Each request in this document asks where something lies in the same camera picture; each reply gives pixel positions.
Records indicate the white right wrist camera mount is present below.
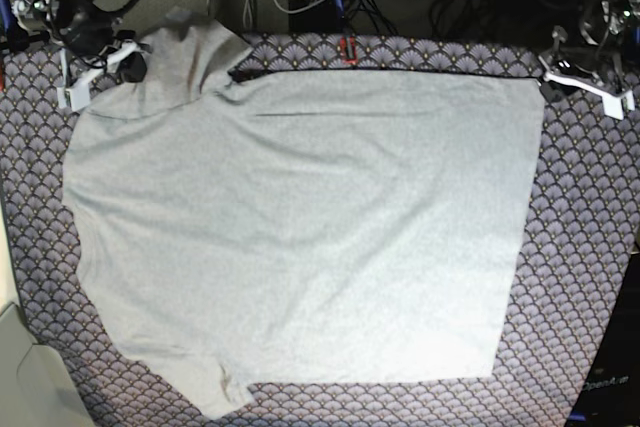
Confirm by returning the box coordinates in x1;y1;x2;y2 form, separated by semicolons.
56;40;146;112

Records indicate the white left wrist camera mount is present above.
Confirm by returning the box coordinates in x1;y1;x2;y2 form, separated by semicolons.
542;71;636;120

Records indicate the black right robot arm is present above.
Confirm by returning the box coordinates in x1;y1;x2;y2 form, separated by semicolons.
15;0;141;73

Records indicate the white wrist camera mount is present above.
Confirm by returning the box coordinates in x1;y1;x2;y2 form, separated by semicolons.
542;71;636;120
56;40;146;112

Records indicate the red black clamp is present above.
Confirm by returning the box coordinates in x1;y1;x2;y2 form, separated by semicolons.
339;36;358;65

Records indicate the black adapter box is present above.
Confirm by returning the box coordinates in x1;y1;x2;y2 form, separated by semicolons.
288;0;342;34

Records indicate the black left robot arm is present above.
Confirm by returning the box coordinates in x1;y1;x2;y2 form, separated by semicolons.
538;0;639;109

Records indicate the grey plastic bin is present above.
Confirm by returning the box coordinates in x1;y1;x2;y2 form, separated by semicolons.
1;304;94;426

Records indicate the fan-patterned table cloth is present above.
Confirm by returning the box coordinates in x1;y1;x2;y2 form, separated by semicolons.
1;49;639;426

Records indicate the black OpenArm base plate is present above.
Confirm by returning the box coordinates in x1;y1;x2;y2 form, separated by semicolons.
566;254;639;426

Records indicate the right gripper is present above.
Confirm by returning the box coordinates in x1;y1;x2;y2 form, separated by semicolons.
49;0;147;83

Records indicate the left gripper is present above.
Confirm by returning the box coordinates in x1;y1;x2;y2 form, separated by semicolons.
538;26;624;102

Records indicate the grey T-shirt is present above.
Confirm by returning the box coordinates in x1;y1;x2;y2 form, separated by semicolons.
63;25;544;419

